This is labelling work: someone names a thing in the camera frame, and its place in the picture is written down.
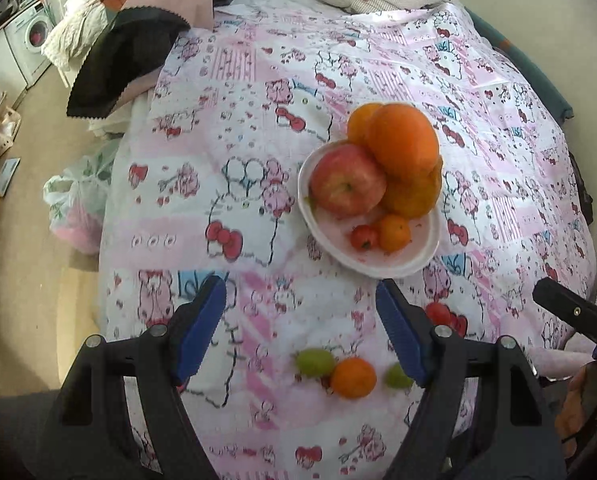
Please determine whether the red apple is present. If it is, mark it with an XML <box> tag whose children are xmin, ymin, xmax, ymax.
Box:
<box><xmin>310</xmin><ymin>143</ymin><xmax>388</xmax><ymax>219</ymax></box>

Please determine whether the wooden rack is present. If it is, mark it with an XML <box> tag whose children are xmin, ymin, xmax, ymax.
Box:
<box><xmin>0</xmin><ymin>92</ymin><xmax>22</xmax><ymax>161</ymax></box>

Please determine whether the white lace cloth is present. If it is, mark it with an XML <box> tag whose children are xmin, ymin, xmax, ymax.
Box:
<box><xmin>42</xmin><ymin>5</ymin><xmax>109</xmax><ymax>73</ymax></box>

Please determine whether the pink cartoon printed blanket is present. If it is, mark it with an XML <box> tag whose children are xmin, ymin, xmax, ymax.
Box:
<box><xmin>98</xmin><ymin>0</ymin><xmax>597</xmax><ymax>480</ymax></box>

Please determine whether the black cloth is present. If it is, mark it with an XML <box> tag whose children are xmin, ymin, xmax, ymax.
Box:
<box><xmin>67</xmin><ymin>7</ymin><xmax>189</xmax><ymax>120</ymax></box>

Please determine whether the teal bed edge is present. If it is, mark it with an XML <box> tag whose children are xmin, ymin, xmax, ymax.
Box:
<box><xmin>466</xmin><ymin>7</ymin><xmax>574</xmax><ymax>121</ymax></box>

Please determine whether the green cherry tomato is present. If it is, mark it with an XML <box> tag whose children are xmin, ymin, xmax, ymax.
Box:
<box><xmin>385</xmin><ymin>364</ymin><xmax>414</xmax><ymax>390</ymax></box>
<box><xmin>295</xmin><ymin>349</ymin><xmax>337</xmax><ymax>378</ymax></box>

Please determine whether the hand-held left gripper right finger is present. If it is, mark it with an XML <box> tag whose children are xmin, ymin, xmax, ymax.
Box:
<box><xmin>376</xmin><ymin>279</ymin><xmax>567</xmax><ymax>480</ymax></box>

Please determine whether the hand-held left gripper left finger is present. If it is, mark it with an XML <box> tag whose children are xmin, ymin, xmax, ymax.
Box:
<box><xmin>38</xmin><ymin>275</ymin><xmax>228</xmax><ymax>480</ymax></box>

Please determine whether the white washing machine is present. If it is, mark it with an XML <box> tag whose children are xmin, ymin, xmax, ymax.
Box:
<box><xmin>3</xmin><ymin>2</ymin><xmax>56</xmax><ymax>88</ymax></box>

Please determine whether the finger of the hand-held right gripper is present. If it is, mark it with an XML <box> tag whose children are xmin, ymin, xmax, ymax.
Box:
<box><xmin>533</xmin><ymin>277</ymin><xmax>597</xmax><ymax>356</ymax></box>

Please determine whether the white plastic bag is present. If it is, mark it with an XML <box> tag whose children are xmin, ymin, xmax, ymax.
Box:
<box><xmin>43</xmin><ymin>145</ymin><xmax>122</xmax><ymax>253</ymax></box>

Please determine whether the dark bag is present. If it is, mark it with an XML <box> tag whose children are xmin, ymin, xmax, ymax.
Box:
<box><xmin>569</xmin><ymin>152</ymin><xmax>594</xmax><ymax>226</ymax></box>

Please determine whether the pink spotted bowl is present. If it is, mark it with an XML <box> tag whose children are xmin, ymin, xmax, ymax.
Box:
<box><xmin>297</xmin><ymin>140</ymin><xmax>442</xmax><ymax>278</ymax></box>

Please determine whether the large orange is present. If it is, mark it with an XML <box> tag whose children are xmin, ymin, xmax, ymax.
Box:
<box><xmin>363</xmin><ymin>103</ymin><xmax>440</xmax><ymax>183</ymax></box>

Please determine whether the small tangerine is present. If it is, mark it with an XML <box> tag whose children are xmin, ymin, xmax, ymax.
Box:
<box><xmin>330</xmin><ymin>357</ymin><xmax>378</xmax><ymax>400</ymax></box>
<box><xmin>377</xmin><ymin>214</ymin><xmax>412</xmax><ymax>254</ymax></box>

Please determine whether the person's right hand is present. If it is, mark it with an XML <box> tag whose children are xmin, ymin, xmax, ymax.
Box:
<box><xmin>555</xmin><ymin>362</ymin><xmax>597</xmax><ymax>458</ymax></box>

